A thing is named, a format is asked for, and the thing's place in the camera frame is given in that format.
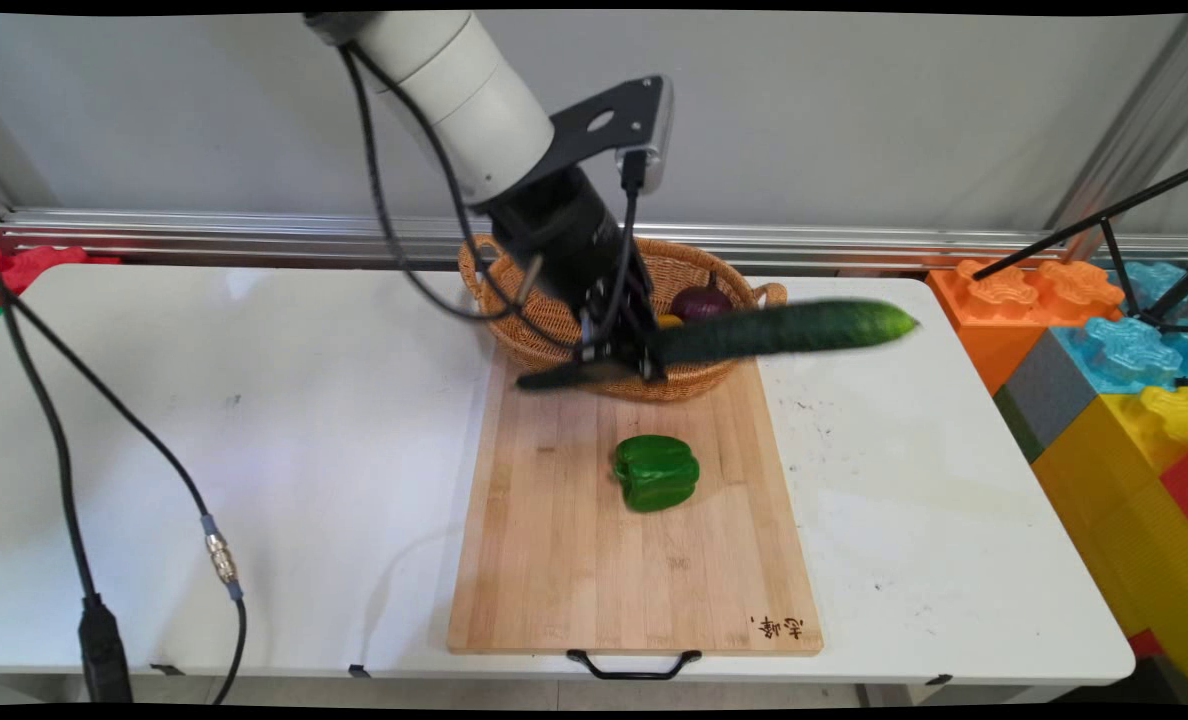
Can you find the black tripod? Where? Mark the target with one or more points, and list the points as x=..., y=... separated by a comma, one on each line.
x=1104, y=218

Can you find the long green cucumber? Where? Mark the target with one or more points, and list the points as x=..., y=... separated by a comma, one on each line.
x=784, y=328

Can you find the yellow toy building block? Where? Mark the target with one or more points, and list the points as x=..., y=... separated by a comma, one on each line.
x=1124, y=520

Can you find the small yellow vegetable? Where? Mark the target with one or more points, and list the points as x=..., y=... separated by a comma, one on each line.
x=669, y=321

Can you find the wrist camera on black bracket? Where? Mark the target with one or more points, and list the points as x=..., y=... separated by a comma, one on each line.
x=619, y=115

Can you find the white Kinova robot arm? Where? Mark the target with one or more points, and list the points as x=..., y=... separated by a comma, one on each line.
x=454, y=90

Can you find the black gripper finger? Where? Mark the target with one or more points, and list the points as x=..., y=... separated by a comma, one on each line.
x=594, y=325
x=644, y=340

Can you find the orange toy building block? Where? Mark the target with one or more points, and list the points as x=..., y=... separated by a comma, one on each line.
x=994, y=320

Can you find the aluminium rail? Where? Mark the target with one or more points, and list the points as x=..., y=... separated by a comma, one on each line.
x=204, y=230

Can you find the bamboo cutting board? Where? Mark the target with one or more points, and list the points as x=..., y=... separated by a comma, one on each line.
x=594, y=560

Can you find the red toy building block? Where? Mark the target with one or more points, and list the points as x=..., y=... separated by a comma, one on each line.
x=1186, y=490

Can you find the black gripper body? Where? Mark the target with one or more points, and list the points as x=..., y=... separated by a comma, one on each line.
x=564, y=235

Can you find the purple eggplant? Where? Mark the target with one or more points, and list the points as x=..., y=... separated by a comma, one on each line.
x=702, y=302

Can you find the woven wicker basket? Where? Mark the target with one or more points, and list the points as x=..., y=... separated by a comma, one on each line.
x=544, y=310

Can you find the grey toy building block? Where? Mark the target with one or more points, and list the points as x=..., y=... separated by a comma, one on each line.
x=1044, y=395

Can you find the blue toy building block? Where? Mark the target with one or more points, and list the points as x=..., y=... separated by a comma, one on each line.
x=1129, y=350

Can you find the green bell pepper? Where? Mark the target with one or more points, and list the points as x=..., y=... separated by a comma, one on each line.
x=656, y=472

